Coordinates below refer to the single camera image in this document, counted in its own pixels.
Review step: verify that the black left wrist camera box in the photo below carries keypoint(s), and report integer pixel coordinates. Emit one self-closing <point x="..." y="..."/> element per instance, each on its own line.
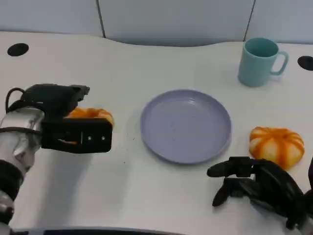
<point x="75" y="135"/>

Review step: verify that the pale green mug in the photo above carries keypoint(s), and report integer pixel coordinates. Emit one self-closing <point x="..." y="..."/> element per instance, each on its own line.
<point x="254" y="68"/>

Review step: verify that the orange and white bread roll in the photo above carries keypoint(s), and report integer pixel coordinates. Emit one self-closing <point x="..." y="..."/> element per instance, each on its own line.
<point x="276" y="144"/>
<point x="90" y="113"/>

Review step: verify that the lilac plate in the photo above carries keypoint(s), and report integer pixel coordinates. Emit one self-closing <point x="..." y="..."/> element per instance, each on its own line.
<point x="185" y="126"/>

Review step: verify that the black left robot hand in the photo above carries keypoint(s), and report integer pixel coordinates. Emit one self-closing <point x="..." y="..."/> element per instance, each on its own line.
<point x="53" y="98"/>

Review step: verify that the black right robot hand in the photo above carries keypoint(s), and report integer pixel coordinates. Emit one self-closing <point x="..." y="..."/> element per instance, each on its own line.
<point x="274" y="186"/>

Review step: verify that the grey partition panel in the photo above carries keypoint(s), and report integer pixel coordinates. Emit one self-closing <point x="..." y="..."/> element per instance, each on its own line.
<point x="283" y="19"/>
<point x="49" y="16"/>
<point x="176" y="22"/>

